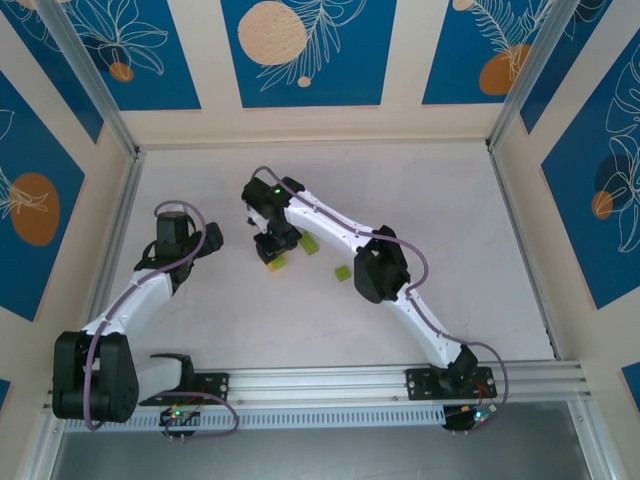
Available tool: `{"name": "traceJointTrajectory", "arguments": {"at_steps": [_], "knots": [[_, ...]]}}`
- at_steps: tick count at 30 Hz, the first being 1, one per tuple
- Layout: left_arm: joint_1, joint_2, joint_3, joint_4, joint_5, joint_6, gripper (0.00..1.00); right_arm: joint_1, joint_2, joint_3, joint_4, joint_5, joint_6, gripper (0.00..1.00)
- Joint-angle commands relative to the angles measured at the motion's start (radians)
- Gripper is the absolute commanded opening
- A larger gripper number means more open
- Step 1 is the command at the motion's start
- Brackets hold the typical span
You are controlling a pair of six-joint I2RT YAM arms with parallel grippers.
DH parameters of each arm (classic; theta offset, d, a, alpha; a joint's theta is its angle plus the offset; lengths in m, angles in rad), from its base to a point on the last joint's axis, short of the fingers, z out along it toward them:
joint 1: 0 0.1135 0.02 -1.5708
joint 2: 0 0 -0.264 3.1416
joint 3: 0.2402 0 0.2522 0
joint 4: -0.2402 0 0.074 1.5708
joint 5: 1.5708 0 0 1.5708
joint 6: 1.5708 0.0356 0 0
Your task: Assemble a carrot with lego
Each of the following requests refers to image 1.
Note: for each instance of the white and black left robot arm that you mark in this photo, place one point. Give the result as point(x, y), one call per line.
point(150, 300)

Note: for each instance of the blue floral wall panel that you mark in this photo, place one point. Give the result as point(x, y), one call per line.
point(575, 225)
point(30, 150)
point(450, 60)
point(4, 395)
point(165, 75)
point(632, 382)
point(350, 75)
point(560, 85)
point(55, 85)

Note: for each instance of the right controller board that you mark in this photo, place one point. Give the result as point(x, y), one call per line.
point(460, 420)

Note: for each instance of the aluminium mounting rail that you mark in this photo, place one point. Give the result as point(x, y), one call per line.
point(325, 380)

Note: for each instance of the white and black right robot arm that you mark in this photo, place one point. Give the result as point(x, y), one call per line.
point(330, 232)

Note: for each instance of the controller board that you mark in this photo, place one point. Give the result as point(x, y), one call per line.
point(172, 420)
point(460, 420)

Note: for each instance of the small green lego cube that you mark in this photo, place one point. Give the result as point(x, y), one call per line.
point(343, 274)

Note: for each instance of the aluminium frame bar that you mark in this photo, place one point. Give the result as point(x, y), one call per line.
point(42, 450)
point(592, 445)

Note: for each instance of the left controller board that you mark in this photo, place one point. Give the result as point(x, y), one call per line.
point(172, 420)

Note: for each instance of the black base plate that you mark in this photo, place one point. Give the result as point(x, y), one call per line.
point(420, 384)
point(215, 387)

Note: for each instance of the large green lego brick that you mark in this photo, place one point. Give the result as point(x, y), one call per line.
point(281, 261)

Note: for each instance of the aluminium table edge rail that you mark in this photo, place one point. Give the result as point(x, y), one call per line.
point(522, 250)
point(117, 250)

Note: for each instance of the aluminium frame post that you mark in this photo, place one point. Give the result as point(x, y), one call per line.
point(92, 75)
point(540, 75)

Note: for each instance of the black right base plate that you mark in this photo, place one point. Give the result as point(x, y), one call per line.
point(420, 384)

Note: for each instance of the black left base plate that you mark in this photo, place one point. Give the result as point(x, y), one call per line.
point(215, 387)

